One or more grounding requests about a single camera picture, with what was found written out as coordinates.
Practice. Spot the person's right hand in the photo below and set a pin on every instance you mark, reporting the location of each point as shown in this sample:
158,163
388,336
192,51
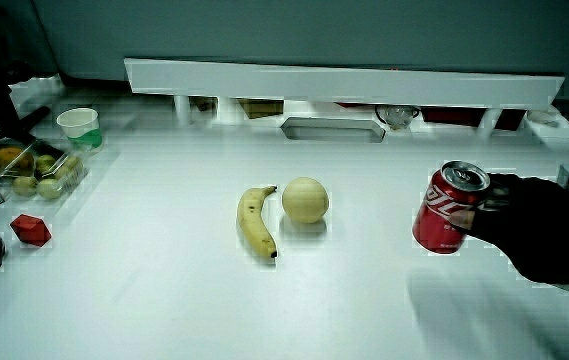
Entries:
539,235

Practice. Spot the red cola can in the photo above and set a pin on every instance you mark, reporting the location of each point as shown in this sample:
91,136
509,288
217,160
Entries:
439,215

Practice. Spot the dark red box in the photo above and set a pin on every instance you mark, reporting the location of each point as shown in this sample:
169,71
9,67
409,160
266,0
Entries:
451,116

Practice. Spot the clear glass cup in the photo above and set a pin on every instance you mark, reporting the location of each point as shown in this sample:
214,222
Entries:
397,116

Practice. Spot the grey recessed tray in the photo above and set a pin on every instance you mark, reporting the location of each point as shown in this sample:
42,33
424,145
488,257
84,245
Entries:
331,129

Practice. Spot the pale yellow round fruit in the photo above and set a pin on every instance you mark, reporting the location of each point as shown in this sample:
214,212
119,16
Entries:
305,200

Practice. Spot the white shelf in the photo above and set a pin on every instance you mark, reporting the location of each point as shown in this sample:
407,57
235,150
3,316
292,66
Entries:
344,85

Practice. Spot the yellow banana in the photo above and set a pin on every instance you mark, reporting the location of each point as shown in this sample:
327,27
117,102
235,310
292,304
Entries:
252,220

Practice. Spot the brown box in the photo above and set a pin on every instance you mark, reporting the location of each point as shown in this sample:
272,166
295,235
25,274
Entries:
261,107

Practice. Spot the clear plastic fruit box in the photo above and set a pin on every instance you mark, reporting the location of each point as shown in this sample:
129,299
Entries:
76,182

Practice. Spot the white and green paper cup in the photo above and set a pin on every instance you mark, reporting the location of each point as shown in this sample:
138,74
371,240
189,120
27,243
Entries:
79,125

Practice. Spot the small green fruit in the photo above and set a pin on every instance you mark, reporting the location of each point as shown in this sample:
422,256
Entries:
49,189
45,163
24,186
69,166

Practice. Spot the red faceted block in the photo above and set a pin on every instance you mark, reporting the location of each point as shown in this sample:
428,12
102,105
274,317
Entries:
30,230

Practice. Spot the orange fruit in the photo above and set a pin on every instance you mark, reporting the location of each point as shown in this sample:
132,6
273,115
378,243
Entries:
8,159

